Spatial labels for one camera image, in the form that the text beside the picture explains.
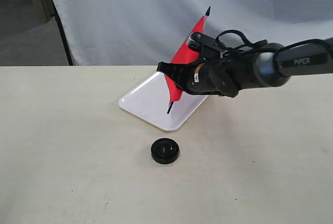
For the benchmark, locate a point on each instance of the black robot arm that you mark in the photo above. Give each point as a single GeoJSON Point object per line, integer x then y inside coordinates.
{"type": "Point", "coordinates": [271, 65]}

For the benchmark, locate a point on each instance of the black backdrop stand pole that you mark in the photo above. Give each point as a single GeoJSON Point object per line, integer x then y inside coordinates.
{"type": "Point", "coordinates": [63, 37]}

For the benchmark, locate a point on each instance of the white backdrop cloth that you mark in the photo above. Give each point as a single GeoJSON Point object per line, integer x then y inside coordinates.
{"type": "Point", "coordinates": [145, 32]}

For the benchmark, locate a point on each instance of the red flag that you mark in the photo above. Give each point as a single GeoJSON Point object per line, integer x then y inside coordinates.
{"type": "Point", "coordinates": [184, 55]}

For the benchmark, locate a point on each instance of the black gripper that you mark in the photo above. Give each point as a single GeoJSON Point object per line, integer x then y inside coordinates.
{"type": "Point", "coordinates": [215, 77]}

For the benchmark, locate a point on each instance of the black round flag base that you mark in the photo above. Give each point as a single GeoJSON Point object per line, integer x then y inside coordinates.
{"type": "Point", "coordinates": [164, 151]}

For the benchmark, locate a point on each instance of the white rectangular plastic tray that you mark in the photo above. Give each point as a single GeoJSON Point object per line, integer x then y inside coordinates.
{"type": "Point", "coordinates": [149, 101]}

